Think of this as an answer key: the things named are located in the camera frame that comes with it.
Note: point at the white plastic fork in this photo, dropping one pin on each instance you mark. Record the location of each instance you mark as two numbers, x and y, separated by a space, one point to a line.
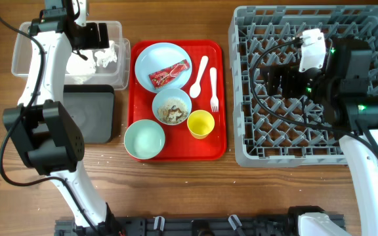
214 99

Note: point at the white plastic spoon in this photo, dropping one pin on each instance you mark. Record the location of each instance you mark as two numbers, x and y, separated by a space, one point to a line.
195 89

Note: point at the grey dishwasher rack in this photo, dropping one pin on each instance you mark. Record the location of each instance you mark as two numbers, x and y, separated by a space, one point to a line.
271 131

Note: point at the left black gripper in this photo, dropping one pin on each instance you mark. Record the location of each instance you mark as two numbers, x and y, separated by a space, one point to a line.
94 41

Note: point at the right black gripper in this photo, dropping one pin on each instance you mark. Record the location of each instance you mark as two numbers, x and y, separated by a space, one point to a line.
290 74

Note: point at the red serving tray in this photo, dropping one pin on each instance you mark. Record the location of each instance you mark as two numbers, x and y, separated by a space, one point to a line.
180 145

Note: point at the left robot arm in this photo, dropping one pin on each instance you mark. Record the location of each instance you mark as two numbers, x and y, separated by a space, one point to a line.
44 134

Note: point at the food scraps and rice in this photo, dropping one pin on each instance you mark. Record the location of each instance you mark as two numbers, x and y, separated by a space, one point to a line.
173 111

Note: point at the light blue small bowl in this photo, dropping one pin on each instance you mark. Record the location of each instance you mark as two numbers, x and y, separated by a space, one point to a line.
162 96

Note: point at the mint green bowl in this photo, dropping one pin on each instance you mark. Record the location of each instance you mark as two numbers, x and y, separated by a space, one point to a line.
144 139

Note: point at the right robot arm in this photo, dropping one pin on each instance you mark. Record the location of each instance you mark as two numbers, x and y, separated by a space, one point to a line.
336 76

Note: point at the yellow plastic cup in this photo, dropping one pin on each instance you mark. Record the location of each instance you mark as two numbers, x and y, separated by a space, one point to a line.
200 123

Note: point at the clear plastic waste bin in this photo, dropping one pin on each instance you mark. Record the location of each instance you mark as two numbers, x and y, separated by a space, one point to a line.
115 75

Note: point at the black waste tray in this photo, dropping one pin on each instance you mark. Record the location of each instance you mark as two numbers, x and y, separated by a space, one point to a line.
92 109

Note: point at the light blue plate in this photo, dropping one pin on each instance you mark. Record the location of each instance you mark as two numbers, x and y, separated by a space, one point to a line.
161 56

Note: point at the red snack wrapper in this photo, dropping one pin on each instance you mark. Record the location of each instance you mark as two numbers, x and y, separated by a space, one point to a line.
167 75

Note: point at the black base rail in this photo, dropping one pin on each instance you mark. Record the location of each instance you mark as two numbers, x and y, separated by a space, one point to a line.
273 224

